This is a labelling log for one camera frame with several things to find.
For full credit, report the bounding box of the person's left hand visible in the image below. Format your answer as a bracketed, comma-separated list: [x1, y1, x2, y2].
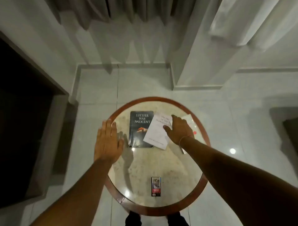
[94, 119, 124, 164]

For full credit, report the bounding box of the person's right hand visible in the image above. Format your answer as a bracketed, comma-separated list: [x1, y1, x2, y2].
[163, 115, 195, 146]

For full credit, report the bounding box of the white paperback book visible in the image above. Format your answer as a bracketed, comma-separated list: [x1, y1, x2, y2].
[143, 113, 174, 150]

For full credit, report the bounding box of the person's right forearm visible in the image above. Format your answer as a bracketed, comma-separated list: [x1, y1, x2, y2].
[179, 136, 298, 226]

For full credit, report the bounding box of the person's left forearm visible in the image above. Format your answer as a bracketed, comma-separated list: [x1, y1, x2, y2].
[30, 158, 117, 226]

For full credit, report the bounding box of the dark paperback book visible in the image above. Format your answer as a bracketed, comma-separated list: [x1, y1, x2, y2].
[128, 111, 154, 149]

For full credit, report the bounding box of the white booklet with red dot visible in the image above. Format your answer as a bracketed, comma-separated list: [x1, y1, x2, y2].
[181, 114, 199, 140]

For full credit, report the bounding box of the round wood-rimmed marble table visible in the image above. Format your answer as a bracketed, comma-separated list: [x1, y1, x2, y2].
[104, 97, 211, 217]

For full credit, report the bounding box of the small printed cardboard box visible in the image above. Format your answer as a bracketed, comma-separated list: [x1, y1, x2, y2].
[151, 177, 161, 197]

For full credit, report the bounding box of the dark cabinet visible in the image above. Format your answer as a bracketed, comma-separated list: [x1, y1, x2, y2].
[0, 31, 69, 209]

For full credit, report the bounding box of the person's left leg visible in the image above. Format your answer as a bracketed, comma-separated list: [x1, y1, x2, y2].
[125, 211, 143, 226]

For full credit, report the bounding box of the person's leg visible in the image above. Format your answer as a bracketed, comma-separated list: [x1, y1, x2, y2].
[166, 211, 189, 226]
[125, 211, 143, 226]

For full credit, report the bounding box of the person's right leg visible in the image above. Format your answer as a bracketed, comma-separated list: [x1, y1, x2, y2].
[166, 211, 189, 226]

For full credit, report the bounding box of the grey curtain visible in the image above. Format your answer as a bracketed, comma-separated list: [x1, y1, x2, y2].
[45, 0, 196, 73]

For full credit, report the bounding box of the white curtain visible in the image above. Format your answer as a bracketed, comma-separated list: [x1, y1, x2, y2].
[172, 0, 298, 91]

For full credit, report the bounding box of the thin wrist bracelet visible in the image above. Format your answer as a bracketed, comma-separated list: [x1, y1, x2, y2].
[178, 136, 194, 147]

